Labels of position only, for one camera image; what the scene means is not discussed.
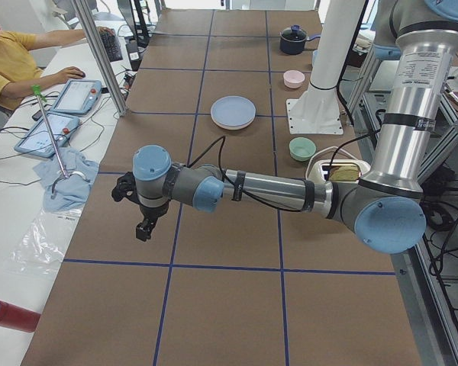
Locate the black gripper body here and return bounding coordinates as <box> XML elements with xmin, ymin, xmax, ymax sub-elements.
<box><xmin>111</xmin><ymin>172</ymin><xmax>169</xmax><ymax>225</ymax></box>

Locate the blue plate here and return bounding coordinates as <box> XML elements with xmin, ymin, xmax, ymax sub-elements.
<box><xmin>211</xmin><ymin>96</ymin><xmax>256</xmax><ymax>118</ymax></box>

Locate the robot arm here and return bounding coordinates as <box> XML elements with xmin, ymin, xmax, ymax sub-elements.
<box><xmin>111</xmin><ymin>1</ymin><xmax>458</xmax><ymax>254</ymax></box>

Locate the light blue cloth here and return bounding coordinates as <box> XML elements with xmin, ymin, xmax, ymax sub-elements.
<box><xmin>33</xmin><ymin>147</ymin><xmax>99</xmax><ymax>212</ymax></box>

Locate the near teach pendant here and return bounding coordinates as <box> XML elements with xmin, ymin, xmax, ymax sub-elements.
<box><xmin>14</xmin><ymin>112</ymin><xmax>80</xmax><ymax>158</ymax></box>

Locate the teach pendant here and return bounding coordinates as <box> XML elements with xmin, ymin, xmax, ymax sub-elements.
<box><xmin>50</xmin><ymin>79</ymin><xmax>102</xmax><ymax>116</ymax></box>
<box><xmin>14</xmin><ymin>112</ymin><xmax>80</xmax><ymax>158</ymax></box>

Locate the far teach pendant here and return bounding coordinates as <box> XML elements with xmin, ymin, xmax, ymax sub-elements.
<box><xmin>50</xmin><ymin>79</ymin><xmax>102</xmax><ymax>116</ymax></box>

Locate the clear plastic bag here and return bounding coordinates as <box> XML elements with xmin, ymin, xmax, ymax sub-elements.
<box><xmin>5</xmin><ymin>208</ymin><xmax>82</xmax><ymax>280</ymax></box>

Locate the reacher grabber stick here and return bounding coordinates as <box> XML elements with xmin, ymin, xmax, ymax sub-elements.
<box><xmin>31</xmin><ymin>85</ymin><xmax>90</xmax><ymax>195</ymax></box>

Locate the black keyboard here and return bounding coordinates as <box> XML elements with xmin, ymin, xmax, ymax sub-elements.
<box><xmin>99</xmin><ymin>30</ymin><xmax>123</xmax><ymax>62</ymax></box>

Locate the person in yellow shirt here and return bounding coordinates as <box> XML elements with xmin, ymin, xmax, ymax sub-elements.
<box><xmin>0</xmin><ymin>0</ymin><xmax>118</xmax><ymax>111</ymax></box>

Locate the dark red cylinder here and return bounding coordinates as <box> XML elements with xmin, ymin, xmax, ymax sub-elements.
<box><xmin>0</xmin><ymin>300</ymin><xmax>40</xmax><ymax>332</ymax></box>

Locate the green bowl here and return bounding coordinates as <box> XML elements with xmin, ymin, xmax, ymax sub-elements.
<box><xmin>289</xmin><ymin>136</ymin><xmax>317</xmax><ymax>162</ymax></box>

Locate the cream toaster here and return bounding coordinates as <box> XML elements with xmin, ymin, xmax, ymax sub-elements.
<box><xmin>305</xmin><ymin>146</ymin><xmax>371</xmax><ymax>184</ymax></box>

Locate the bread slice in toaster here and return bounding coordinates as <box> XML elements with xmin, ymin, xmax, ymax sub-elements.
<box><xmin>329</xmin><ymin>165</ymin><xmax>361</xmax><ymax>181</ymax></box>

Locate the pink bowl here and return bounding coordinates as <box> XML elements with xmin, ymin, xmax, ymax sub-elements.
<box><xmin>282</xmin><ymin>69</ymin><xmax>305</xmax><ymax>89</ymax></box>

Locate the dark blue pot with lid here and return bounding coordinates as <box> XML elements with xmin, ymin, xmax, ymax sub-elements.
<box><xmin>279</xmin><ymin>24</ymin><xmax>321</xmax><ymax>55</ymax></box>

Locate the light blue cup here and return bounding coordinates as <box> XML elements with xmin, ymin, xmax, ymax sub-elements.
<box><xmin>311</xmin><ymin>50</ymin><xmax>318</xmax><ymax>68</ymax></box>

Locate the aluminium frame post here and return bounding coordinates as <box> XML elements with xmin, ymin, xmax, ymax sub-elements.
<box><xmin>72</xmin><ymin>0</ymin><xmax>127</xmax><ymax>117</ymax></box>

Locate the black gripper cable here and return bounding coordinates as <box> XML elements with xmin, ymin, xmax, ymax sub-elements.
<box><xmin>186</xmin><ymin>135</ymin><xmax>314</xmax><ymax>213</ymax></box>

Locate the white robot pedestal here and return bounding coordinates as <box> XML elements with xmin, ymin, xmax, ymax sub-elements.
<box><xmin>286</xmin><ymin>0</ymin><xmax>367</xmax><ymax>135</ymax></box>

